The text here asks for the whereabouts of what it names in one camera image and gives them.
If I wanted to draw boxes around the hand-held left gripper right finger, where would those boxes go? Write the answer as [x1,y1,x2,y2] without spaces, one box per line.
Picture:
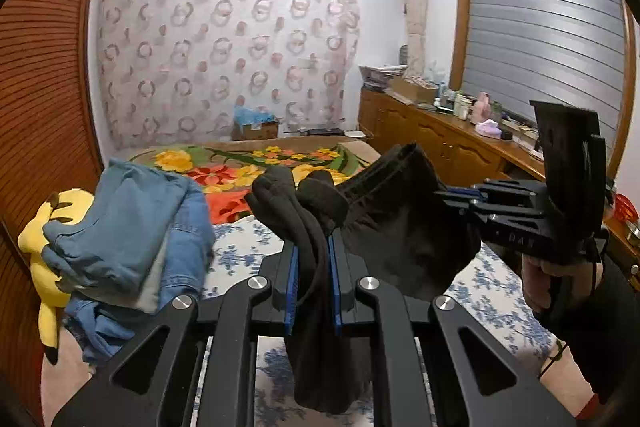
[327,232,576,427]

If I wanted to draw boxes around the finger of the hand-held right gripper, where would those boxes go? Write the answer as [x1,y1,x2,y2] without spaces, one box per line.
[435,197,552,229]
[442,180,549,204]

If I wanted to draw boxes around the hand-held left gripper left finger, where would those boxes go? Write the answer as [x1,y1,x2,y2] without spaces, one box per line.
[52,242,302,427]

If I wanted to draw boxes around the black pants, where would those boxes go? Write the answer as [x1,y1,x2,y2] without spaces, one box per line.
[245,143,483,413]

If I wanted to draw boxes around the person's right forearm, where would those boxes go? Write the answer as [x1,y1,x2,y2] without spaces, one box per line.
[537,237,640,423]

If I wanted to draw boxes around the light blue folded pants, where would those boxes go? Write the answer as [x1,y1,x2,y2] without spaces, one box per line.
[42,157,203,310]

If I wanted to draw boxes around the person's right hand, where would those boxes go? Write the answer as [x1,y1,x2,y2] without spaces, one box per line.
[520,254,558,315]

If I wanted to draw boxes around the pink tissue pack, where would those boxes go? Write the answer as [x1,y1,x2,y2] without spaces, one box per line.
[474,119,504,138]

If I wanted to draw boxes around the red round object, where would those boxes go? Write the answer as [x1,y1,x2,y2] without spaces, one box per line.
[614,193,639,224]

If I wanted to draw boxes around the blue floral bed sheet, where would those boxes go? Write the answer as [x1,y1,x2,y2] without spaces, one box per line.
[197,214,566,427]

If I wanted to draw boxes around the wooden sideboard cabinet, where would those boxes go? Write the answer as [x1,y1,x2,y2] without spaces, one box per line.
[357,87,640,293]

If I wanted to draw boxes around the cluster of toiletry bottles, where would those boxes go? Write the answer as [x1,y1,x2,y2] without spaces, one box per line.
[432,79,503,122]

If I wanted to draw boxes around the blue denim jeans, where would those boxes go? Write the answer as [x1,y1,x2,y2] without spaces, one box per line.
[62,192,216,365]

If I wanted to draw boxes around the open brown cardboard box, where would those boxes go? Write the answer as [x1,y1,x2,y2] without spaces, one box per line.
[387,76,442,104]

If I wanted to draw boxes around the colourful flower blanket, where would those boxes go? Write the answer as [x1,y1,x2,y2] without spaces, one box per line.
[127,142,381,225]

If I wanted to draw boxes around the window with grey blind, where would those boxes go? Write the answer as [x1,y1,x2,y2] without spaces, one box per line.
[457,0,638,152]

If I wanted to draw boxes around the tray of papers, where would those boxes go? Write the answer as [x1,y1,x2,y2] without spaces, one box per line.
[359,64,409,90]

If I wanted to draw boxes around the blue plastic bag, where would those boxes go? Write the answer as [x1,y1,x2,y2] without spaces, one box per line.
[234,106,276,125]

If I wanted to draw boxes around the wrapped air conditioner pipe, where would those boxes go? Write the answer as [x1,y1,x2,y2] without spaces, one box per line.
[402,0,432,78]

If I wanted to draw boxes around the yellow plush toy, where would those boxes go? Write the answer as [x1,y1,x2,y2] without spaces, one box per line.
[17,188,96,365]

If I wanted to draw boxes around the circle patterned curtain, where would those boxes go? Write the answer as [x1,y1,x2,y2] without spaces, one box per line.
[92,0,362,152]

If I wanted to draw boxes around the wooden louvered wardrobe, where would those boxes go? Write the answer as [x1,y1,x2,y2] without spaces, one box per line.
[0,0,110,408]

